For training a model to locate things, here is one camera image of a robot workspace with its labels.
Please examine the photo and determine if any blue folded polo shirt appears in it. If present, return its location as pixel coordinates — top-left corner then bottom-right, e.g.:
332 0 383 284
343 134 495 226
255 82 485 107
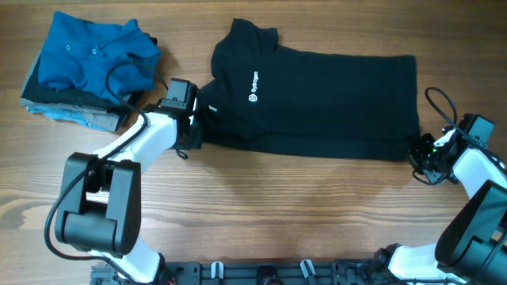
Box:
38 11 162 103

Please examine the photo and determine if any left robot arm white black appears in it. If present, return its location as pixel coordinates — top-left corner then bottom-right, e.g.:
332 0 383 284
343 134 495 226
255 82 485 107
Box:
47 78 202 284

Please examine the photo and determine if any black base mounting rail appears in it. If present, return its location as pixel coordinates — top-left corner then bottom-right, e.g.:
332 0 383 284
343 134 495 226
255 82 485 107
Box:
90 259 440 285

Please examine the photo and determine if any dark charcoal folded garment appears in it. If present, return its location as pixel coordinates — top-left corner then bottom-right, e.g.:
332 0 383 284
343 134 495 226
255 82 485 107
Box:
21 35 158 120

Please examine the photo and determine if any light blue folded garment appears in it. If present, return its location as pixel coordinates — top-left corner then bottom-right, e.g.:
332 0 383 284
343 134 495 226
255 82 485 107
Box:
26 107 106 131

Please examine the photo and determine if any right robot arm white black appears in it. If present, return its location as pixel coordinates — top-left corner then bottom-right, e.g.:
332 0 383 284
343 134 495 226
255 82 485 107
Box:
367 113 506 284

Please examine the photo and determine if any black polo shirt white logo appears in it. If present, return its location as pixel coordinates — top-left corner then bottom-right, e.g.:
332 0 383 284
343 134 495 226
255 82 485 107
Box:
197 19 420 161

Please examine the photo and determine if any grey folded garment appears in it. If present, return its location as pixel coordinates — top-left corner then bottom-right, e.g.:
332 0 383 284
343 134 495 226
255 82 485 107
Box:
20 51 134 133

